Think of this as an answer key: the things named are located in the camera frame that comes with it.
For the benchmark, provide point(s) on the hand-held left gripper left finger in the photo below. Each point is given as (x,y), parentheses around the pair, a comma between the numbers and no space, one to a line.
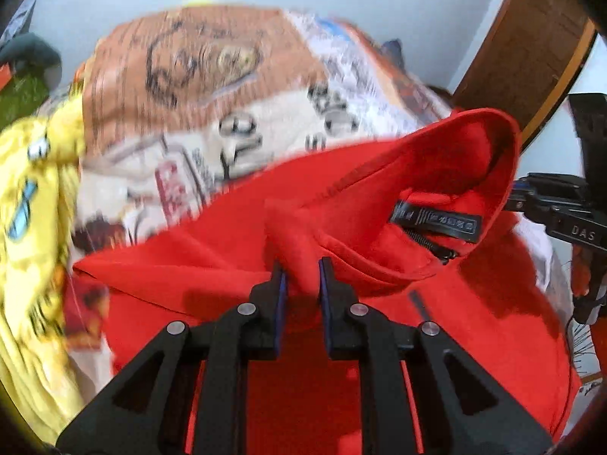
(282,294)

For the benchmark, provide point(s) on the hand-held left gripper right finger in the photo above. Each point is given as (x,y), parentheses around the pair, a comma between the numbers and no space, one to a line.
(323,294)

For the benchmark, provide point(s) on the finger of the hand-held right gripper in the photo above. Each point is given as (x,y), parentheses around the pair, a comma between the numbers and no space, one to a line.
(545,194)

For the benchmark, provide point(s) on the red zip jacket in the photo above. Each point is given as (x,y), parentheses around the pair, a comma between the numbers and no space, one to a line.
(213,256)

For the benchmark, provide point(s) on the brown wooden door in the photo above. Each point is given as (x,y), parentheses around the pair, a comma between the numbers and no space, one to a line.
(521,42)

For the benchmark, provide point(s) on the printed bed blanket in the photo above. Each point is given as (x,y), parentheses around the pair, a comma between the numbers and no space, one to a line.
(213,142)

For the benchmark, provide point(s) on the blue grey backpack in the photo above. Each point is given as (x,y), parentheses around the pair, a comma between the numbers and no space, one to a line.
(392,50)

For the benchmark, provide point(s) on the yellow printed cloth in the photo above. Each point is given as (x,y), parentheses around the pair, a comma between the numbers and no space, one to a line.
(33,246)

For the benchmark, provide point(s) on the yellow hoop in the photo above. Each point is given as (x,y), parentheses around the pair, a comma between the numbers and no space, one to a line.
(199,0)

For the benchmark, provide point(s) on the green patterned cloth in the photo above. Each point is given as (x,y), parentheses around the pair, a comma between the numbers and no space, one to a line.
(23,99)

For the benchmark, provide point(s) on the dark grey pillow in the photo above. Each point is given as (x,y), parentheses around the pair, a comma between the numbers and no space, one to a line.
(33,54)

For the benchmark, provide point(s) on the orange box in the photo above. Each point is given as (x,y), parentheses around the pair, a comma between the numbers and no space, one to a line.
(5,76)

